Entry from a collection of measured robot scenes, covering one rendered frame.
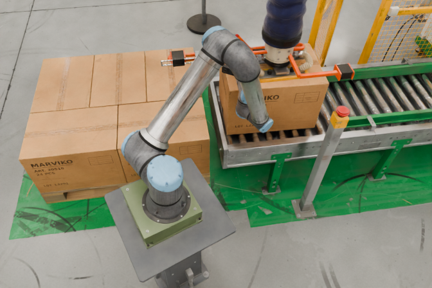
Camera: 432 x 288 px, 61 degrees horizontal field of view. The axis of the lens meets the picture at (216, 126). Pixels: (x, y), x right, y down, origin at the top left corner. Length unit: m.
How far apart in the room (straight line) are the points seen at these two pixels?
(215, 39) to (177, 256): 0.98
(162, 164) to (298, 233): 1.41
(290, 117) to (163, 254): 1.18
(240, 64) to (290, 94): 0.82
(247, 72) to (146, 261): 0.95
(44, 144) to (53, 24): 2.35
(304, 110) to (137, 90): 1.20
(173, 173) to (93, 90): 1.43
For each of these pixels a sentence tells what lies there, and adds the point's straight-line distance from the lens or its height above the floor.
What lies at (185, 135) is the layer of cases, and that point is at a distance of 2.41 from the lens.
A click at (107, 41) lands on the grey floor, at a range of 4.24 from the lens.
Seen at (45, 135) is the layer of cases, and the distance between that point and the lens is 2.63.
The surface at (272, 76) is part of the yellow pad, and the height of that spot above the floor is 0.97.
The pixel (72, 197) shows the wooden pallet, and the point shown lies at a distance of 2.92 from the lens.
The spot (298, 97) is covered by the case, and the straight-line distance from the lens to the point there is 2.28.
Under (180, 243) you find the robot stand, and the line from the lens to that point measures 1.80.
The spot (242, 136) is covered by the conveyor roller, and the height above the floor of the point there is 0.55.
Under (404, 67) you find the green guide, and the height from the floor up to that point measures 0.63.
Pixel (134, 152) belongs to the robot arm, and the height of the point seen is 1.11.
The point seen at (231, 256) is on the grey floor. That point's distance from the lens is 2.58.
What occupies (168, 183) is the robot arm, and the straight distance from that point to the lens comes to 1.52.
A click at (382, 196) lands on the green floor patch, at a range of 3.07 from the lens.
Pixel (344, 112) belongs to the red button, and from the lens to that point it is 2.00.
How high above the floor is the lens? 2.40
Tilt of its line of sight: 49 degrees down
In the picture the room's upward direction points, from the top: 1 degrees clockwise
